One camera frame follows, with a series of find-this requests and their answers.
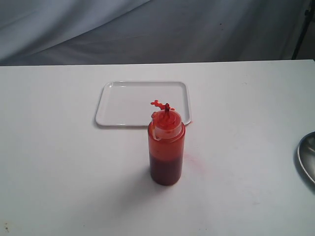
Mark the red sauce squeeze bottle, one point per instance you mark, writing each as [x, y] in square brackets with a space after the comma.
[166, 139]

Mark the red sauce puddle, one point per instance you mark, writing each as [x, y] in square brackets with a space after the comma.
[162, 106]

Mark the metal bowl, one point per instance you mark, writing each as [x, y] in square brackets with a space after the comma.
[305, 153]

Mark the white rectangular plastic tray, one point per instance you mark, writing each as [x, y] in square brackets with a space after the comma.
[128, 103]

